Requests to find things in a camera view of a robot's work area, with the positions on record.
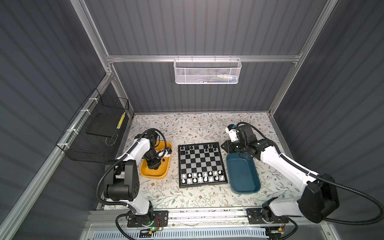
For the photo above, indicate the yellow plastic tray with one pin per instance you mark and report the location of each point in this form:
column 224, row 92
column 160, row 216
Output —
column 159, row 173

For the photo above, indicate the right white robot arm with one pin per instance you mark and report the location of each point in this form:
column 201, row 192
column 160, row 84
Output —
column 317, row 199

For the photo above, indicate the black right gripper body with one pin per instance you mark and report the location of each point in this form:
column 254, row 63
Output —
column 236, row 146

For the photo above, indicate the white wire mesh basket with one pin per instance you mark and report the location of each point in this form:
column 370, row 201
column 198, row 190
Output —
column 207, row 71

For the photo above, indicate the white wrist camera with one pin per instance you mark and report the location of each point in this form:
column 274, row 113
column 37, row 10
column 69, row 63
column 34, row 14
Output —
column 232, row 132
column 165, row 153

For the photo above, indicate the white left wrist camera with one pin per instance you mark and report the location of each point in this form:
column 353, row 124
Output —
column 165, row 153

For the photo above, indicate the black white chessboard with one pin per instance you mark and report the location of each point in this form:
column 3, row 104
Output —
column 200, row 165

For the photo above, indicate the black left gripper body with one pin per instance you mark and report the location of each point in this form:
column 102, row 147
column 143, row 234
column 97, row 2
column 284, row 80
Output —
column 151, row 159

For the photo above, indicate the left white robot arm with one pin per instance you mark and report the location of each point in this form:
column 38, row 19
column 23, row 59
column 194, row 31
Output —
column 120, row 183

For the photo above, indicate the teal plastic tray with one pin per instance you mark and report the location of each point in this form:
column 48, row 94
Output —
column 243, row 175

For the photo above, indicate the black wire basket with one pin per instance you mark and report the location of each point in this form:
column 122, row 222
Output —
column 98, row 130

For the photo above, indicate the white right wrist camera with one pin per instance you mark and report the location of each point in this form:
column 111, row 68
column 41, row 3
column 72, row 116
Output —
column 232, row 132

